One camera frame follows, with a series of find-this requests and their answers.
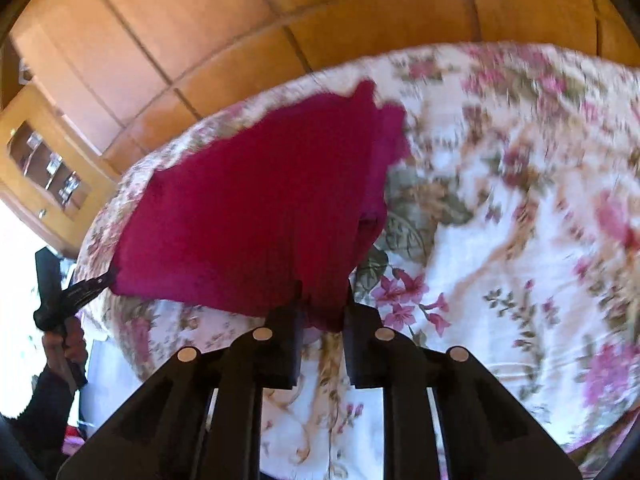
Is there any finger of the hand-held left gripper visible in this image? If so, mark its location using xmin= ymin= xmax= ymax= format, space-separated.
xmin=62 ymin=266 xmax=119 ymax=312

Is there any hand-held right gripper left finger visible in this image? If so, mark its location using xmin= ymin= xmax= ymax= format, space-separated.
xmin=56 ymin=280 xmax=305 ymax=480

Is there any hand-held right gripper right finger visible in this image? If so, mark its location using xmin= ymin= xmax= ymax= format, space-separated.
xmin=343 ymin=280 xmax=584 ymax=480

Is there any maroon knit garment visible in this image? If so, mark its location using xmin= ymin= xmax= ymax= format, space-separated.
xmin=109 ymin=79 xmax=412 ymax=333

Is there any person's left forearm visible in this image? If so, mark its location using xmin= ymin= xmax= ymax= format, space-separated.
xmin=0 ymin=362 xmax=83 ymax=480

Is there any person's left hand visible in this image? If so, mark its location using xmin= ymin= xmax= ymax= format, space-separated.
xmin=41 ymin=316 xmax=89 ymax=387

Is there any wooden glass door cabinet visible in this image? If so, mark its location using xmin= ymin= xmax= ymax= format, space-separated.
xmin=0 ymin=82 xmax=123 ymax=258

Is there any floral bedspread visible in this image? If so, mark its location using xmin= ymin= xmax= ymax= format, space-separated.
xmin=72 ymin=42 xmax=640 ymax=480

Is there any wooden wardrobe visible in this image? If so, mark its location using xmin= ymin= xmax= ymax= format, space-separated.
xmin=10 ymin=0 xmax=640 ymax=176

